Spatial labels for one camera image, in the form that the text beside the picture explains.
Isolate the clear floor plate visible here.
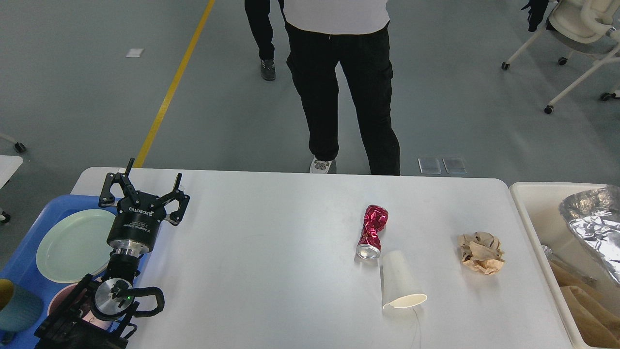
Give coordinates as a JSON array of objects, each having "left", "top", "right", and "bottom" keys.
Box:
[
  {"left": 442, "top": 157, "right": 467, "bottom": 175},
  {"left": 418, "top": 157, "right": 442, "bottom": 175}
]

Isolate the white paper cup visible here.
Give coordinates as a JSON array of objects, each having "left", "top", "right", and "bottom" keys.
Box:
[{"left": 381, "top": 250, "right": 428, "bottom": 309}]

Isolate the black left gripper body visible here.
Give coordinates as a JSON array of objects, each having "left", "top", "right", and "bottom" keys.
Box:
[{"left": 107, "top": 194, "right": 167, "bottom": 254}]

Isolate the pink HOME mug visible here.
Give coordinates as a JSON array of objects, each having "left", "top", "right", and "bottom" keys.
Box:
[{"left": 47, "top": 283, "right": 111, "bottom": 331}]

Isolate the black garment on chair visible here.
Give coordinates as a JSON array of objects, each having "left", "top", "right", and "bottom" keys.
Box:
[{"left": 520, "top": 0, "right": 550, "bottom": 32}]

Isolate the teal mug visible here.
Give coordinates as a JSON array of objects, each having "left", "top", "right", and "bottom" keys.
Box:
[{"left": 0, "top": 279, "right": 44, "bottom": 332}]

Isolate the white side table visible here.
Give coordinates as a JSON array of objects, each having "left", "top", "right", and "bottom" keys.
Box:
[{"left": 0, "top": 155, "right": 24, "bottom": 188}]

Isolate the clear floor plate left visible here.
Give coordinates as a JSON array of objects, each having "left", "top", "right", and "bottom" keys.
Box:
[{"left": 418, "top": 157, "right": 442, "bottom": 175}]

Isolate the person in dark sneakers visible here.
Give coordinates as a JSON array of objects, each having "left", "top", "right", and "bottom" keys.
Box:
[{"left": 244, "top": 0, "right": 276, "bottom": 81}]

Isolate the beige plastic bin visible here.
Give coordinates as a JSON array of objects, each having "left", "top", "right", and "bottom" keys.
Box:
[{"left": 510, "top": 182, "right": 620, "bottom": 349}]

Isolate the mint green plate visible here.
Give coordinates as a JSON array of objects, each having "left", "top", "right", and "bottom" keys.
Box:
[{"left": 36, "top": 208, "right": 115, "bottom": 284}]

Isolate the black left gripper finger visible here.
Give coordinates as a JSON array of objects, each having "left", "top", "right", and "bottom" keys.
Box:
[
  {"left": 98, "top": 157, "right": 139, "bottom": 209},
  {"left": 157, "top": 173, "right": 190, "bottom": 227}
]

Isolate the white office chair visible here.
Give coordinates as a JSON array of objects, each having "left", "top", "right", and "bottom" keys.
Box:
[{"left": 502, "top": 0, "right": 620, "bottom": 114}]

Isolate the aluminium foil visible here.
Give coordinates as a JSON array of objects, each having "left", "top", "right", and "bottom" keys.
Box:
[{"left": 558, "top": 185, "right": 620, "bottom": 286}]

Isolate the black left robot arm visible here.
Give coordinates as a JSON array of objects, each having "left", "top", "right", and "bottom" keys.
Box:
[{"left": 34, "top": 159, "right": 190, "bottom": 349}]

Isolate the blue plastic tray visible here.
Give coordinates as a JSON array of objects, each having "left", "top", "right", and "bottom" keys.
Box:
[{"left": 1, "top": 195, "right": 117, "bottom": 349}]

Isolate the crushed red can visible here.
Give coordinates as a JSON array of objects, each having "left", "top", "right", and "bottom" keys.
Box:
[{"left": 356, "top": 205, "right": 389, "bottom": 260}]

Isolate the brown paper bag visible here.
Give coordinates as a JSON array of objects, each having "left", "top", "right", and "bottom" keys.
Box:
[{"left": 549, "top": 261, "right": 620, "bottom": 349}]

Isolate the chair caster at left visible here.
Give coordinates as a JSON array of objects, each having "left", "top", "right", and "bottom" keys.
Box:
[{"left": 0, "top": 133, "right": 27, "bottom": 153}]

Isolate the clear floor plate right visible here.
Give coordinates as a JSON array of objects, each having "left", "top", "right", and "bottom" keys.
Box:
[{"left": 442, "top": 157, "right": 467, "bottom": 175}]

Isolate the person in white sneakers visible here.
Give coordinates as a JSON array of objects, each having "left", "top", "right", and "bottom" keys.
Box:
[{"left": 280, "top": 0, "right": 401, "bottom": 176}]

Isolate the brown paper ball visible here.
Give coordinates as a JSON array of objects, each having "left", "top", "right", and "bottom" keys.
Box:
[{"left": 457, "top": 231, "right": 505, "bottom": 275}]

